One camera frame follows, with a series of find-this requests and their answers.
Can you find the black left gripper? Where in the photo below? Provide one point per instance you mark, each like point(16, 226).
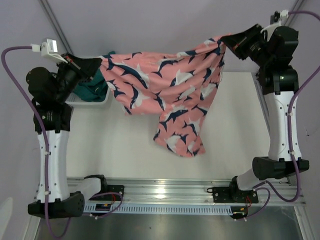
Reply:
point(88, 66)

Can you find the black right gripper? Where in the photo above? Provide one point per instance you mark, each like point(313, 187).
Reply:
point(239, 42)

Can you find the pink shark print shorts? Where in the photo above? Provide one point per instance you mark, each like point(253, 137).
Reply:
point(178, 87)

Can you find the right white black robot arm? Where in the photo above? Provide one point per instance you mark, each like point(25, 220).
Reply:
point(272, 49)

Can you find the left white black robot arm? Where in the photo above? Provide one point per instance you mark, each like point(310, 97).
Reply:
point(52, 123)

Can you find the green shorts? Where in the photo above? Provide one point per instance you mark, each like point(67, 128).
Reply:
point(94, 90)

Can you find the white plastic basket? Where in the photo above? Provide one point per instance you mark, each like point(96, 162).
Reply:
point(74, 101)

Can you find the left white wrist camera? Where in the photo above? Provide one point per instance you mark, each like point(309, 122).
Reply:
point(49, 50)

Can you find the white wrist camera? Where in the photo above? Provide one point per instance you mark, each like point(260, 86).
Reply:
point(49, 50)
point(277, 19)

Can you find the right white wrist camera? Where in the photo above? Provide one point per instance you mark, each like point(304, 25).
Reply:
point(277, 19)

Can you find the right aluminium frame post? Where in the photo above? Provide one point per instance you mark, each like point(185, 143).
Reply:
point(297, 6)

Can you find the aluminium frame post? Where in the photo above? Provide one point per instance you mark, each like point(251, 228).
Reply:
point(53, 20)
point(297, 6)

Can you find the left aluminium frame post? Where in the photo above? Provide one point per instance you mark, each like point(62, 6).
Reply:
point(53, 20)

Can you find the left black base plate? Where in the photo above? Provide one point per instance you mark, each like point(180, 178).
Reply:
point(107, 193)

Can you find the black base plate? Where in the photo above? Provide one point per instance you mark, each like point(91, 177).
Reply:
point(107, 193)
point(232, 195)

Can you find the aluminium mounting rail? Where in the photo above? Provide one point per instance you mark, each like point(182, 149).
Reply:
point(189, 192)

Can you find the white perforated cable tray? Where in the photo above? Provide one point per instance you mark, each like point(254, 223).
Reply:
point(171, 209)

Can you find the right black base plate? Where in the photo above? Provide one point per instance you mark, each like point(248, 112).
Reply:
point(232, 195)

